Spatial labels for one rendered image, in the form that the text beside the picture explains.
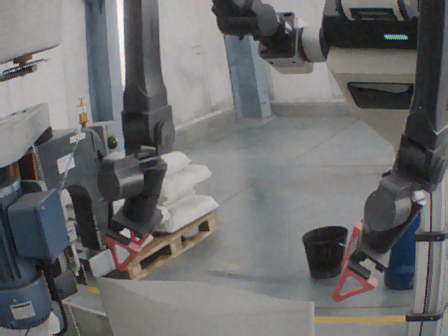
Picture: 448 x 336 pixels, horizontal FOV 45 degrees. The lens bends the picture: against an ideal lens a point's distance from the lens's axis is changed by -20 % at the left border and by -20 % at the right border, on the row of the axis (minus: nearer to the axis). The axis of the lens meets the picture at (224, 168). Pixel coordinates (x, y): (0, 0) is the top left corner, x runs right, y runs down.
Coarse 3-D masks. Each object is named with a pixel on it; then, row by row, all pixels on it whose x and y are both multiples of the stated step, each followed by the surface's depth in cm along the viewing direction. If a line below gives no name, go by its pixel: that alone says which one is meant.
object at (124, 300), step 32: (128, 288) 122; (160, 288) 120; (192, 288) 118; (224, 288) 114; (128, 320) 121; (160, 320) 111; (192, 320) 106; (224, 320) 104; (256, 320) 103; (288, 320) 102
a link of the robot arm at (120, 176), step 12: (168, 120) 103; (156, 132) 102; (168, 132) 103; (156, 144) 103; (168, 144) 105; (108, 156) 101; (120, 156) 100; (132, 156) 101; (144, 156) 102; (108, 168) 99; (120, 168) 99; (132, 168) 101; (108, 180) 100; (120, 180) 98; (132, 180) 100; (108, 192) 100; (120, 192) 99; (132, 192) 101
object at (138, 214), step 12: (132, 204) 107; (144, 204) 107; (156, 204) 109; (120, 216) 108; (132, 216) 108; (144, 216) 108; (156, 216) 112; (120, 228) 107; (132, 228) 106; (144, 228) 107
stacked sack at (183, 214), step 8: (192, 200) 482; (200, 200) 483; (208, 200) 485; (176, 208) 466; (184, 208) 467; (192, 208) 469; (200, 208) 473; (208, 208) 482; (216, 208) 494; (176, 216) 452; (184, 216) 458; (192, 216) 465; (200, 216) 476; (160, 224) 449; (168, 224) 447; (176, 224) 448; (184, 224) 457; (160, 232) 450; (168, 232) 446
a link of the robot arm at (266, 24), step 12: (216, 0) 117; (228, 0) 116; (240, 0) 117; (252, 0) 118; (216, 12) 123; (228, 12) 120; (240, 12) 118; (252, 12) 118; (264, 12) 120; (228, 24) 123; (252, 24) 120; (264, 24) 121; (276, 24) 124
